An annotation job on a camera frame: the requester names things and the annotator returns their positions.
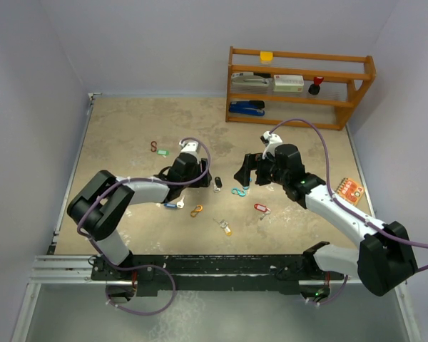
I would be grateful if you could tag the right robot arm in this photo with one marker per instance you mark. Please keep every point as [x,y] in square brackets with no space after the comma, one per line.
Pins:
[382,258]

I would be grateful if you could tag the black tag key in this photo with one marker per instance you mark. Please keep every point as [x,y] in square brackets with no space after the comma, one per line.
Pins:
[217,186]

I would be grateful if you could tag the wooden shelf rack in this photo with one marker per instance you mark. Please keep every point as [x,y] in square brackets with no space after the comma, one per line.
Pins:
[346,81]

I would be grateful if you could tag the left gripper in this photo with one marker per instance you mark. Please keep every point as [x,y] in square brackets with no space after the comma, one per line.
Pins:
[202,176]

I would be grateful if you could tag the blue stapler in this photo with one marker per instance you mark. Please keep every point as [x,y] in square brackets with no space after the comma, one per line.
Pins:
[248,107]

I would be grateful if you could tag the orange spiral notebook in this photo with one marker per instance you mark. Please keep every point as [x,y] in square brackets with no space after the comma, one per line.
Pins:
[350,190]

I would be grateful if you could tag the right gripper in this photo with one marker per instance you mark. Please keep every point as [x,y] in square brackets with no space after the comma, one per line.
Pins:
[252,162]

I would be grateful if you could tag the yellow tag key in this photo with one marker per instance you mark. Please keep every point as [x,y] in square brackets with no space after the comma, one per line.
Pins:
[224,226]

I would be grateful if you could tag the yellow block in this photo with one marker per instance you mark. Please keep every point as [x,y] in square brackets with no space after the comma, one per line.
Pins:
[266,57]

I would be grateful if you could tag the red tag key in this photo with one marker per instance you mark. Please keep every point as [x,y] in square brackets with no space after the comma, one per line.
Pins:
[264,210]

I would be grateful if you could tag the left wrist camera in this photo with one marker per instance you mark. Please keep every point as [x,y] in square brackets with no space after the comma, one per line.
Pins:
[189,146]

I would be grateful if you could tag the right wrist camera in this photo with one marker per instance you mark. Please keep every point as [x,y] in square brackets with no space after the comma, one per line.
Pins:
[271,141]

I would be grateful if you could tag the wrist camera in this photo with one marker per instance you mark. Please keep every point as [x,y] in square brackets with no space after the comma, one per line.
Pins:
[271,141]
[189,146]

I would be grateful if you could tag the green tag key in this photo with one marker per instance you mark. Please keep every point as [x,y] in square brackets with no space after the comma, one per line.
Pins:
[162,152]

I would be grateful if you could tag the blue tag key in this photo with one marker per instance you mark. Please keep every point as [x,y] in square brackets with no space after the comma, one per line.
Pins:
[176,205]

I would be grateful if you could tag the grey stapler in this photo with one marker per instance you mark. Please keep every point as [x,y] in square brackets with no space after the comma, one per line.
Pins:
[249,78]

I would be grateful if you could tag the orange carabiner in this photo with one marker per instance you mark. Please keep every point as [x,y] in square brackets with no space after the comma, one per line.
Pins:
[197,210]

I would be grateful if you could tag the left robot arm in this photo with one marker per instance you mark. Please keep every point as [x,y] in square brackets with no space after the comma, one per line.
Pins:
[98,208]

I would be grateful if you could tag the white cardboard box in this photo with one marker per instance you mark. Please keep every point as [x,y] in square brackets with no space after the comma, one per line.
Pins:
[288,83]

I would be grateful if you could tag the black base frame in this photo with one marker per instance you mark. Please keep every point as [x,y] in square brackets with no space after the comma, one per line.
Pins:
[283,273]

